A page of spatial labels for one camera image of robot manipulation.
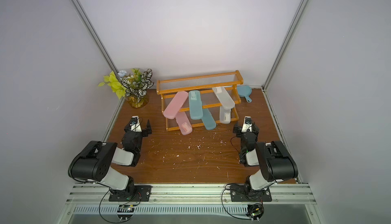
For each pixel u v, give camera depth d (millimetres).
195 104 881
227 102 914
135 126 765
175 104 892
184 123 949
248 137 696
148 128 850
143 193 731
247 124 771
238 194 725
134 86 896
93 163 450
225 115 998
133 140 698
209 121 980
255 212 696
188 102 901
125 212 716
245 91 1182
